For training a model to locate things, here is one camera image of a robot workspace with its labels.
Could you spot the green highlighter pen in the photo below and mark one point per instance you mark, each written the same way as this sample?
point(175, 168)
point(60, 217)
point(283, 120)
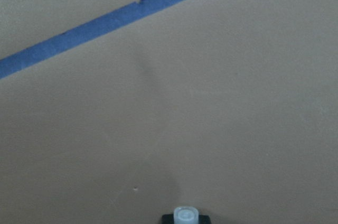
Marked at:
point(186, 215)

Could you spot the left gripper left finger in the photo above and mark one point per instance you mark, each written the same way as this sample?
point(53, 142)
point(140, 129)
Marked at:
point(167, 219)

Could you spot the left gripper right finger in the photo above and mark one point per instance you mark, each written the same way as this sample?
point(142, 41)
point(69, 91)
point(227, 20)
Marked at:
point(204, 219)

